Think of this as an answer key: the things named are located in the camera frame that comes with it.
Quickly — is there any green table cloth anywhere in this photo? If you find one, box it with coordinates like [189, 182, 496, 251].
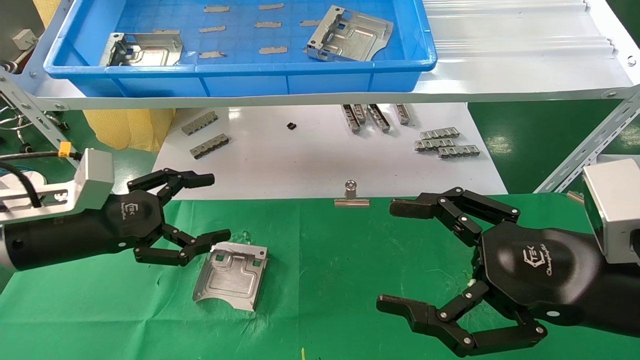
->
[0, 192, 640, 360]

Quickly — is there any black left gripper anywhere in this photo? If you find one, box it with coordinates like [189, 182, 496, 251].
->
[10, 168, 232, 273]

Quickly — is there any right wrist grey camera box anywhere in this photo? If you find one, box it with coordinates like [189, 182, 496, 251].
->
[581, 159, 640, 265]

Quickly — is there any silver binder clip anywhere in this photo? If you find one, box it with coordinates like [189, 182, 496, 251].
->
[334, 180, 371, 208]

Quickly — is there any white metal shelf board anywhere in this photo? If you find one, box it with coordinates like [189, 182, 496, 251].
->
[10, 0, 640, 112]

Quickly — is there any white round disc base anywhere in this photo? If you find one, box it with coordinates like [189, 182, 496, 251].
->
[0, 169, 48, 190]

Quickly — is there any stamped metal bracket part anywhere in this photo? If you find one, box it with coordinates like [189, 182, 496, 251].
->
[306, 5, 394, 63]
[192, 241, 270, 312]
[99, 32, 184, 67]

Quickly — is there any left wrist grey camera box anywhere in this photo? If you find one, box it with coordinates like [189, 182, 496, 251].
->
[0, 148, 115, 221]

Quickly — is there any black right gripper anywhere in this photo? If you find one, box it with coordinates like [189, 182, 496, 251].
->
[376, 187, 640, 358]

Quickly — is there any thick black cable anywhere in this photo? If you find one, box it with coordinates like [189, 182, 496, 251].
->
[0, 161, 43, 208]

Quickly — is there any perforated steel angle brace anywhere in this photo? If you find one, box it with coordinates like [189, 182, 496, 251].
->
[0, 69, 86, 168]
[532, 85, 640, 195]

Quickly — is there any black cable yellow connector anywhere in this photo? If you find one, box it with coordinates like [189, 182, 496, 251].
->
[0, 142, 82, 162]

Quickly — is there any blue plastic bin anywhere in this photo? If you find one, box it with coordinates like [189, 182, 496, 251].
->
[43, 0, 438, 98]

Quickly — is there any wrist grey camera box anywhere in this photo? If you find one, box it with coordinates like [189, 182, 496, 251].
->
[0, 148, 115, 221]
[581, 159, 640, 265]

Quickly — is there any small white wall box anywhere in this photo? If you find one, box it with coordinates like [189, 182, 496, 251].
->
[11, 29, 40, 51]

